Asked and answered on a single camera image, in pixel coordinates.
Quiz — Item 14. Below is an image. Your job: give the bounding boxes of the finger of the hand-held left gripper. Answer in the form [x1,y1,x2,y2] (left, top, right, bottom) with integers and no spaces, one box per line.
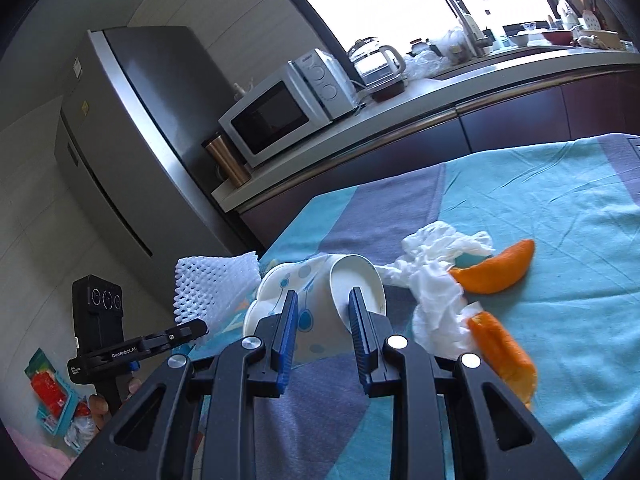
[145,318,208,356]

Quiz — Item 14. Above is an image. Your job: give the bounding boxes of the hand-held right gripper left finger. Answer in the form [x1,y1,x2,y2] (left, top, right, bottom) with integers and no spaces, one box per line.
[65,290,301,480]

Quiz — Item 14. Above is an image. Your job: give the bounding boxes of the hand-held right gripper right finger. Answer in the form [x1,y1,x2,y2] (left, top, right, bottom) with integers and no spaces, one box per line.
[348,287,583,480]

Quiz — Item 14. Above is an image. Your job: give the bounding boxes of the wide white foam net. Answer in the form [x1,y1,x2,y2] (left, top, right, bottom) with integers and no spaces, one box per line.
[173,251,261,333]

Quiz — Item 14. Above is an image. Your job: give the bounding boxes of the white paper cup blue print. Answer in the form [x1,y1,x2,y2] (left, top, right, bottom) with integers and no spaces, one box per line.
[295,254,387,366]

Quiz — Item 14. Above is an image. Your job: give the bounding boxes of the white tissue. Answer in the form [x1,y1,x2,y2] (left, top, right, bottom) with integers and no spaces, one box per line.
[377,220,496,358]

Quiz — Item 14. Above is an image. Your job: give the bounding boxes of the orange peel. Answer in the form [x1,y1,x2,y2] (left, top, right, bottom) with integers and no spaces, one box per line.
[450,239,536,295]
[467,311,538,406]

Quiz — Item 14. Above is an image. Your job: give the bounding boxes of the person's left hand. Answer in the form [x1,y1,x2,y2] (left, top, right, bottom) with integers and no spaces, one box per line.
[89,377,143,431]

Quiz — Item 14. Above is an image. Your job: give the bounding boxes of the flattened white paper cup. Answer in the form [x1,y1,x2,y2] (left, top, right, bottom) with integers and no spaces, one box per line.
[242,262,301,341]

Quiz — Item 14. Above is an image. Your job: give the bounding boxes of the teal and red package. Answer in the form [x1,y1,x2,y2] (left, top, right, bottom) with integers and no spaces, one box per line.
[25,347,80,436]

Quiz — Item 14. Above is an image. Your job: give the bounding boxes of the crumpled plastic bag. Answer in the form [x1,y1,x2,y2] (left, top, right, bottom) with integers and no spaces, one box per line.
[64,400,98,450]

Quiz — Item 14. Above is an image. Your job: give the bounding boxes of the copper travel tumbler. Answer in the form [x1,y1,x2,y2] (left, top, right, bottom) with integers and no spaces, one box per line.
[201,132,251,186]

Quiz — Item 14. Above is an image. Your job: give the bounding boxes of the grey refrigerator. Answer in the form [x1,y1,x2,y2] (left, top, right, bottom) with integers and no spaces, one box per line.
[54,26,256,261]

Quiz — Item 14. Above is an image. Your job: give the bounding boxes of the white microwave oven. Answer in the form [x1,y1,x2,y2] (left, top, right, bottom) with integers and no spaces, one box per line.
[218,49,357,168]

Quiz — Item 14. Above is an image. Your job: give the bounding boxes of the kitchen counter cabinet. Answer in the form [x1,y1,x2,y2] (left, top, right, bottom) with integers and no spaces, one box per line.
[211,45,640,256]

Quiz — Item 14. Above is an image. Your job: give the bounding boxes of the glass electric kettle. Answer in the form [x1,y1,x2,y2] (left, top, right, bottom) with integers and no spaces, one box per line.
[346,37,407,87]

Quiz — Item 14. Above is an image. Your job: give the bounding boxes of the clear plastic bag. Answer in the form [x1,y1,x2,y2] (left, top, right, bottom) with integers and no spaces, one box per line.
[405,27,468,81]

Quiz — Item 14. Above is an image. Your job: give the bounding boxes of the dark framed window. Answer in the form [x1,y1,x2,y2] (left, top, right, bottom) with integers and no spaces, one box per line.
[255,0,576,63]

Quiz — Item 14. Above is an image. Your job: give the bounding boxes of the steel kitchen faucet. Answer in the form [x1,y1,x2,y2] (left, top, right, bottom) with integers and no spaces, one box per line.
[437,0,493,58]

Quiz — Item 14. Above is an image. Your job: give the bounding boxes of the white oval dish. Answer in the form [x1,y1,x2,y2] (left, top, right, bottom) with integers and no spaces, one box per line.
[575,30,621,51]

